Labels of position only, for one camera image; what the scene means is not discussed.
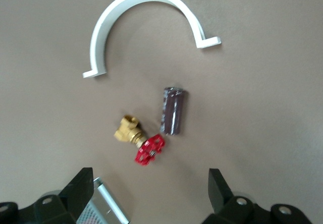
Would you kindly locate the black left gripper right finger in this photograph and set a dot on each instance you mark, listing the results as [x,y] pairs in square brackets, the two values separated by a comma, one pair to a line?
[237,214]

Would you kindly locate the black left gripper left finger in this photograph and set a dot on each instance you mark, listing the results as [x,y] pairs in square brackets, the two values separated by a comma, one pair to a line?
[50,211]

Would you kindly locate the long brown electrolytic capacitor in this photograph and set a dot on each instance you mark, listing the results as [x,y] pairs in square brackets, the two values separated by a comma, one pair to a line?
[174,110]

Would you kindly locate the metal mesh power supply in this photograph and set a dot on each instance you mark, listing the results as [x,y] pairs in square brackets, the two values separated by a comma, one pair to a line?
[108,203]

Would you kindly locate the brass valve red handwheel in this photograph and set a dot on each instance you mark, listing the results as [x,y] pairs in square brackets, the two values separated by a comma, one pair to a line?
[126,130]

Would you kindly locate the white curved pipe clamp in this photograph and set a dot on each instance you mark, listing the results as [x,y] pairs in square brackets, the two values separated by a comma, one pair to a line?
[99,37]

